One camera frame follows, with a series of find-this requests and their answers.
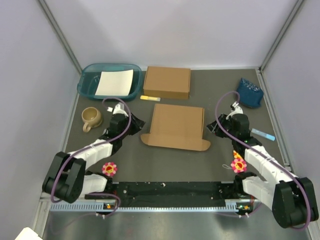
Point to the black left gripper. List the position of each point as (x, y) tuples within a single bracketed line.
[(138, 124)]

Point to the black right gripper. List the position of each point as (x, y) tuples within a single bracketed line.
[(214, 128)]

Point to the brown cardboard box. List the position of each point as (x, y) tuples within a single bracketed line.
[(167, 82), (177, 127)]

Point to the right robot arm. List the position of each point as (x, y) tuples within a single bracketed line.
[(290, 198)]

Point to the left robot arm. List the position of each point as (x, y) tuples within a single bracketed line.
[(67, 180)]

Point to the folded brown cardboard box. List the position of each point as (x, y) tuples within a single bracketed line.
[(167, 82)]

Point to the yellow white marker pen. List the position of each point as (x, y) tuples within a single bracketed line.
[(150, 98)]

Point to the orange flower toy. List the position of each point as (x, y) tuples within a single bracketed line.
[(236, 155)]

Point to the light blue pen right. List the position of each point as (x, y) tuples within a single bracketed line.
[(263, 134)]

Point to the white paper sheet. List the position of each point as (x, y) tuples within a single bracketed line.
[(115, 83)]

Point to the beige ceramic mug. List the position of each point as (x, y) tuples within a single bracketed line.
[(92, 118)]

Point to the pink flower toy right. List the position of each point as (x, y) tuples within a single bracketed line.
[(238, 165)]

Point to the pink flower toy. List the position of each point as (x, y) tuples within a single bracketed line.
[(109, 169), (238, 165)]

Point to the dark blue crumpled bag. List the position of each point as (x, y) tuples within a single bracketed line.
[(250, 95)]

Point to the pink flower toy left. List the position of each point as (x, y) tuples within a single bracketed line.
[(109, 169)]

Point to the teal plastic bin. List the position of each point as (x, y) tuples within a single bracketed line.
[(90, 76)]

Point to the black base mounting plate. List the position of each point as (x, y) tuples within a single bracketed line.
[(178, 194)]

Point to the white object bottom corner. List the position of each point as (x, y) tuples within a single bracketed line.
[(28, 234)]

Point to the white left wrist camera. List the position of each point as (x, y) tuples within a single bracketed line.
[(118, 109)]

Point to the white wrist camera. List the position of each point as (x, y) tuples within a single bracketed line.
[(235, 109), (118, 109)]

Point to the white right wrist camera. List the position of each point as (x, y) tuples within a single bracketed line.
[(235, 109)]

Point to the grey slotted cable duct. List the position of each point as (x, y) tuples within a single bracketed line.
[(101, 207)]

